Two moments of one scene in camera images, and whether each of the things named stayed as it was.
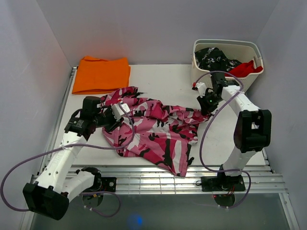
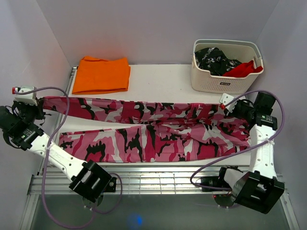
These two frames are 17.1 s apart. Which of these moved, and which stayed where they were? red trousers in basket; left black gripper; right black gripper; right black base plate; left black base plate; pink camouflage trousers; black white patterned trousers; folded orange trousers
Moved: pink camouflage trousers; left black gripper; right black gripper
Stayed: folded orange trousers; red trousers in basket; right black base plate; black white patterned trousers; left black base plate
